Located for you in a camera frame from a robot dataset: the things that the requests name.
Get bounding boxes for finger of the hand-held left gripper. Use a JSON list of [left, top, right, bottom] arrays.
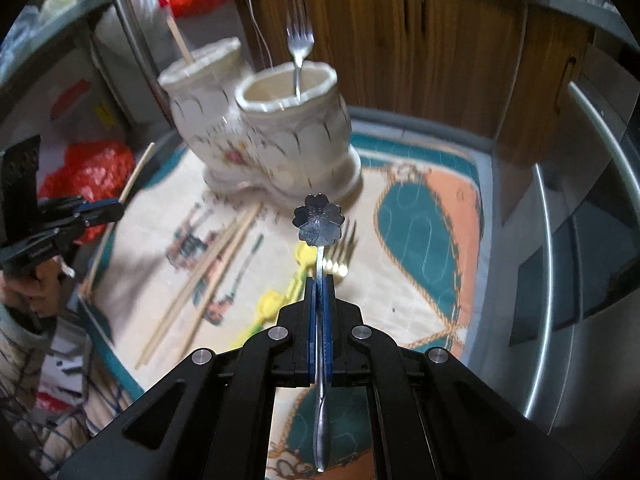
[[0, 230, 76, 273], [37, 195, 126, 228]]

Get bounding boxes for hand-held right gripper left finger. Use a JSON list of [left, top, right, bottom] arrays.
[[57, 280, 321, 480]]

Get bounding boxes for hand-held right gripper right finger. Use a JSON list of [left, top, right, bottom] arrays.
[[322, 276, 586, 480]]

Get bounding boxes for wooden chopstick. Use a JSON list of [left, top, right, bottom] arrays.
[[136, 207, 251, 367], [145, 202, 263, 356], [80, 142, 157, 301], [166, 16, 195, 66]]

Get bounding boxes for metal forks and spoons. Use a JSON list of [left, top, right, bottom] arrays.
[[322, 220, 358, 281]]

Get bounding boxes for flower handle metal spoon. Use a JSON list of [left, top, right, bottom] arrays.
[[291, 192, 347, 473]]

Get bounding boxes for white ceramic utensil holder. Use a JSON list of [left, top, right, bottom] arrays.
[[157, 37, 363, 206]]

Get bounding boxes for silver metal fork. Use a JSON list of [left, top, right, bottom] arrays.
[[286, 0, 315, 101]]

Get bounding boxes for person's left hand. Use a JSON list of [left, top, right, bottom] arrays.
[[0, 257, 68, 321]]

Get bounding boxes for printed tablecloth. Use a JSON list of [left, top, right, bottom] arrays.
[[80, 135, 493, 480]]

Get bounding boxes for steel rack pole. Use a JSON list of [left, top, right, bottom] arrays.
[[107, 0, 173, 128]]

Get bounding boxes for stainless steel oven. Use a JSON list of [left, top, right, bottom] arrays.
[[492, 45, 640, 436]]

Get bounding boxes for wooden base cabinet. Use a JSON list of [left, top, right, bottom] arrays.
[[235, 0, 596, 166]]

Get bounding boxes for white cord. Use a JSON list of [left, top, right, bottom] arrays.
[[242, 0, 276, 68]]

